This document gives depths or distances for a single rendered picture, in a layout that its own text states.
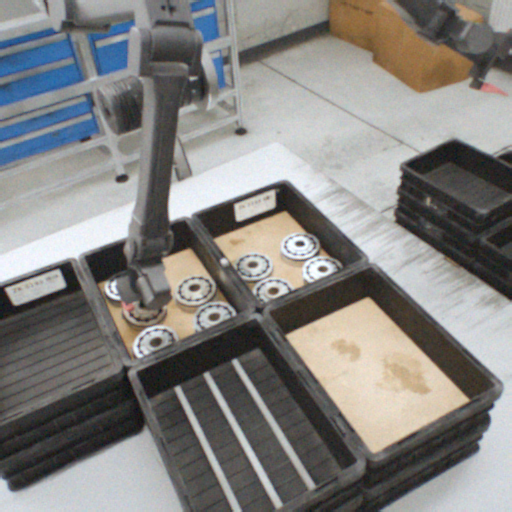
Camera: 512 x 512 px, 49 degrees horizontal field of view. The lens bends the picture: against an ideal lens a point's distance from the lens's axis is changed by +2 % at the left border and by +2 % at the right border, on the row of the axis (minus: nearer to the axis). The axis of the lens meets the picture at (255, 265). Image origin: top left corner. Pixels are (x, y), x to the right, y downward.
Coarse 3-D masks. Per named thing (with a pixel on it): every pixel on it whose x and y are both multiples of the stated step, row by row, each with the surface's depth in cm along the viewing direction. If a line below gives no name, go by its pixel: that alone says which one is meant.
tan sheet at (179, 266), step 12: (180, 252) 151; (192, 252) 151; (168, 264) 148; (180, 264) 147; (192, 264) 147; (168, 276) 144; (180, 276) 144; (120, 312) 136; (168, 312) 135; (180, 312) 135; (120, 324) 134; (168, 324) 132; (180, 324) 132; (192, 324) 132; (132, 336) 130; (180, 336) 129; (132, 348) 128
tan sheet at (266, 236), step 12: (276, 216) 159; (288, 216) 159; (240, 228) 156; (252, 228) 156; (264, 228) 156; (276, 228) 155; (288, 228) 155; (300, 228) 155; (216, 240) 154; (228, 240) 153; (240, 240) 153; (252, 240) 152; (264, 240) 152; (276, 240) 152; (228, 252) 150; (240, 252) 149; (252, 252) 149; (264, 252) 148; (276, 252) 148; (324, 252) 147; (276, 264) 145; (276, 276) 141; (288, 276) 141; (300, 276) 141
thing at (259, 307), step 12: (288, 180) 154; (252, 192) 152; (300, 192) 150; (216, 204) 149; (228, 204) 149; (312, 204) 146; (192, 216) 146; (324, 216) 142; (204, 228) 142; (336, 228) 138; (348, 240) 134; (216, 252) 135; (360, 252) 131; (228, 264) 131; (360, 264) 128; (240, 276) 128; (324, 276) 126; (336, 276) 126; (300, 288) 124; (252, 300) 122; (276, 300) 122
